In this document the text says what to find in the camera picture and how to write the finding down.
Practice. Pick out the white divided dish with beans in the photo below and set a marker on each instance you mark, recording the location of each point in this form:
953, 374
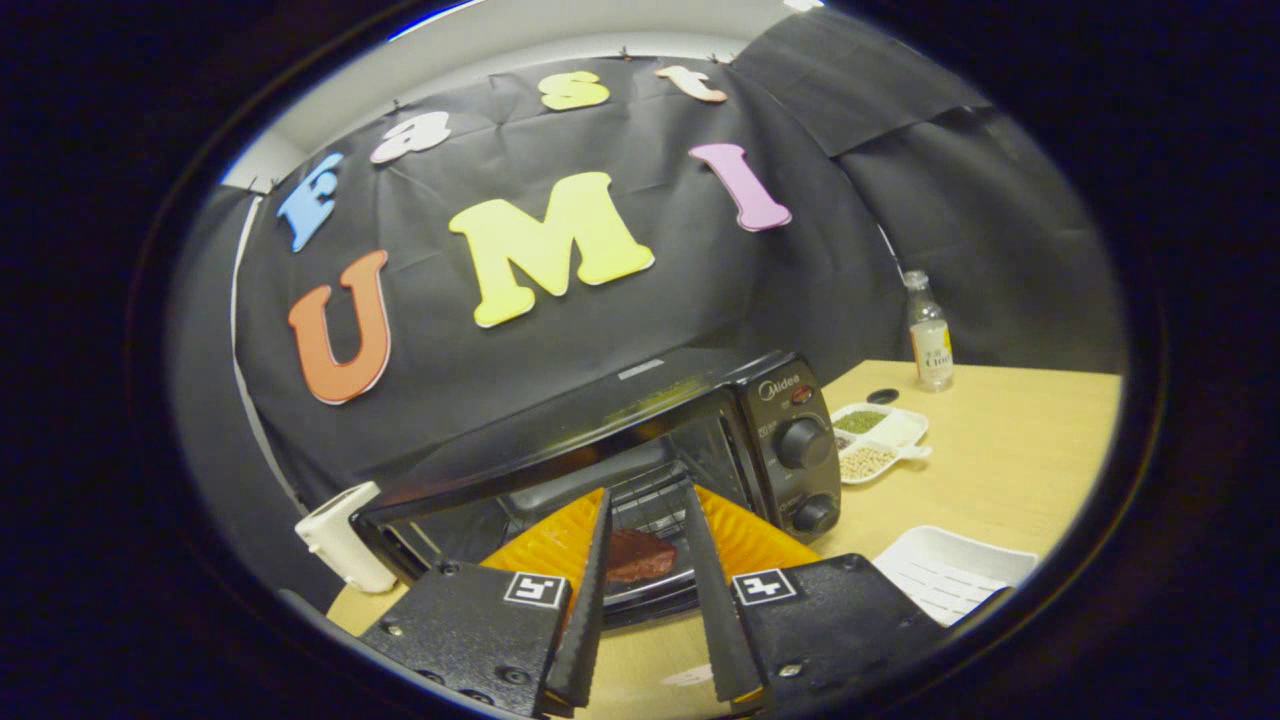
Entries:
870, 462

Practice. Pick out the white rectangular tray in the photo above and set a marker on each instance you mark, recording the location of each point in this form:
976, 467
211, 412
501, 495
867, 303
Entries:
950, 570

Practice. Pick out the white bread toaster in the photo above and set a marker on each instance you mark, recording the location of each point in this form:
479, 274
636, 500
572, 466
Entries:
345, 545

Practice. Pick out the black backdrop cloth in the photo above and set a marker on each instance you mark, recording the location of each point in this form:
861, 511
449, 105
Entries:
650, 320

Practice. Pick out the black toaster oven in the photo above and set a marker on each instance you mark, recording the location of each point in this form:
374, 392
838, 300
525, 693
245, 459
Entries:
765, 470

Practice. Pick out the brown meat piece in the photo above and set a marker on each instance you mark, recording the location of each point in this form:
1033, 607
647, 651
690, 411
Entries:
640, 555

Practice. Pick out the clear glass bottle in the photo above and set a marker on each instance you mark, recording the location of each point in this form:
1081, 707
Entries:
932, 350

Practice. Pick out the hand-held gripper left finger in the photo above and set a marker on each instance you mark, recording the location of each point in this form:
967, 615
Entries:
588, 620

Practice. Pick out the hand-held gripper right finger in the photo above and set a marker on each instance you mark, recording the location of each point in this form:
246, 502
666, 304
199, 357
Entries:
715, 620

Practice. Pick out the small black round cap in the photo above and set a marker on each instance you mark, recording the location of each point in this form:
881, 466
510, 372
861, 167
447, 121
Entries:
882, 396

